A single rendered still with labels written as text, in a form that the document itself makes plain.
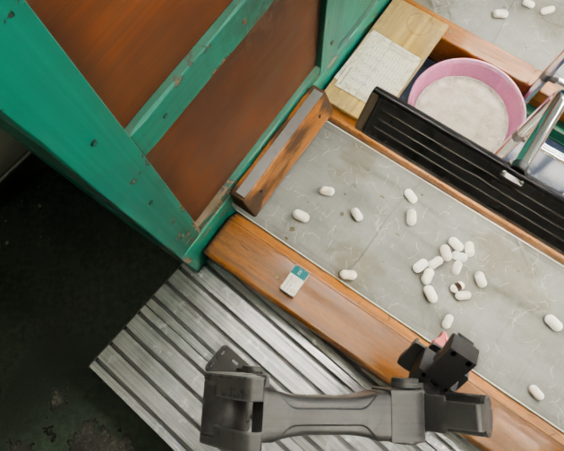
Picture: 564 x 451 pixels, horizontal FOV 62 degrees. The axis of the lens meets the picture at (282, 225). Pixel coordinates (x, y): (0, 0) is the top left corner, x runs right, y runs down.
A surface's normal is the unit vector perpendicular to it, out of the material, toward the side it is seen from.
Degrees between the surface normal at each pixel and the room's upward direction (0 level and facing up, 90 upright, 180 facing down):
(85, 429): 0
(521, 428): 0
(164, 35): 90
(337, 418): 18
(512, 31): 0
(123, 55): 90
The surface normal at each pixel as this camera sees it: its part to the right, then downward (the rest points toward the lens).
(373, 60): -0.03, -0.25
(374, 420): 0.29, -0.23
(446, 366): -0.46, 0.44
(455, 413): -0.56, -0.24
